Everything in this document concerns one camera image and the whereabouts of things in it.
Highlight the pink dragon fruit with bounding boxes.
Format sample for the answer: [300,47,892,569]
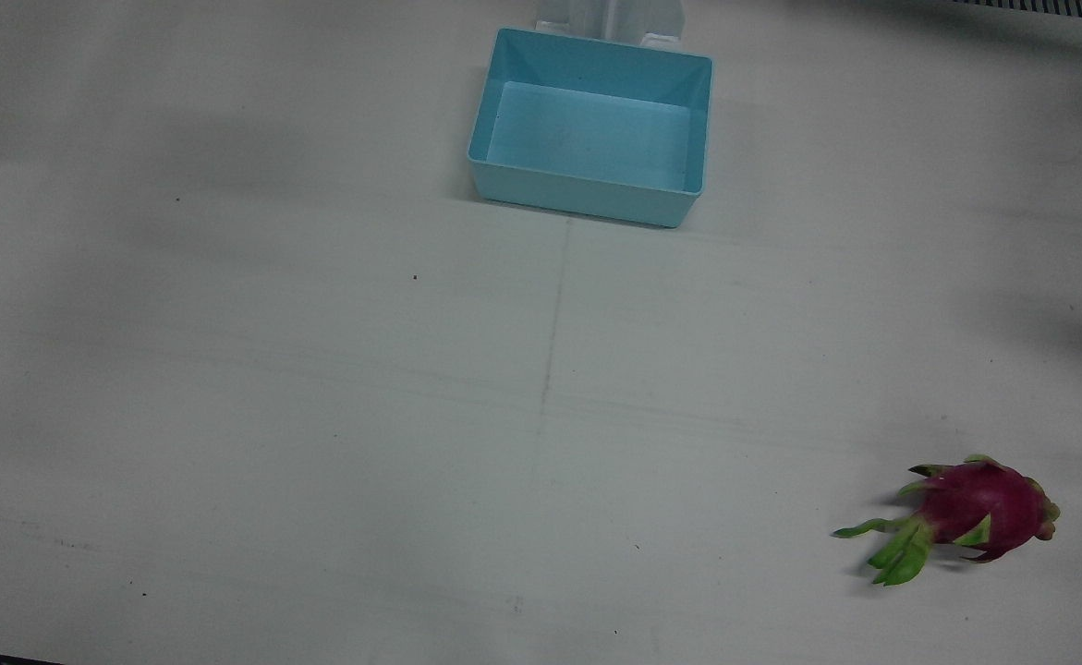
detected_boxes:
[832,454,1062,587]

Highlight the light blue plastic bin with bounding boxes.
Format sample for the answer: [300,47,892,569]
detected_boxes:
[467,27,715,229]

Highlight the striped metal floor grille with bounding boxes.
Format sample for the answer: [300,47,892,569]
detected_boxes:
[952,0,1082,20]

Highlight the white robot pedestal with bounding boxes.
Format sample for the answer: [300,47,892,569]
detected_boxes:
[534,0,686,48]

